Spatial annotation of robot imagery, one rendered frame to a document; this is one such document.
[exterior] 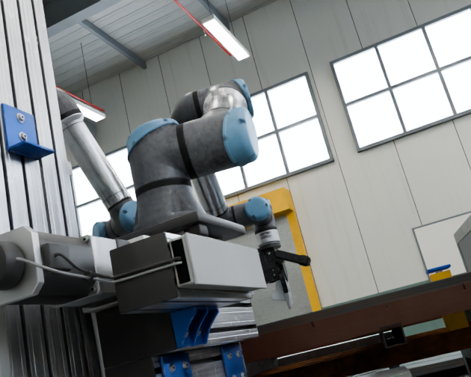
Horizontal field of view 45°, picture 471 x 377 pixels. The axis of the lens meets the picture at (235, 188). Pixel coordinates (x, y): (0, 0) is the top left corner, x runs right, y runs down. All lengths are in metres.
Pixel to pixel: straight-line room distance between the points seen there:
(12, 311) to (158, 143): 0.42
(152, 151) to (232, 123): 0.17
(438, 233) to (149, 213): 8.86
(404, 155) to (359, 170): 0.80
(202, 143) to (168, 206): 0.14
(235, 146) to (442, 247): 8.76
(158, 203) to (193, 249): 0.35
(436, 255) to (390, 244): 0.74
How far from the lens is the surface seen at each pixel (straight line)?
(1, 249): 0.72
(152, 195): 1.10
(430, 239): 9.80
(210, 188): 1.68
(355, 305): 1.46
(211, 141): 1.11
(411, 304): 1.42
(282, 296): 1.83
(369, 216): 9.99
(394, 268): 9.84
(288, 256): 1.83
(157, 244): 0.76
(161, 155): 1.12
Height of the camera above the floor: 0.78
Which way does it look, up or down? 16 degrees up
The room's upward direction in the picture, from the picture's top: 14 degrees counter-clockwise
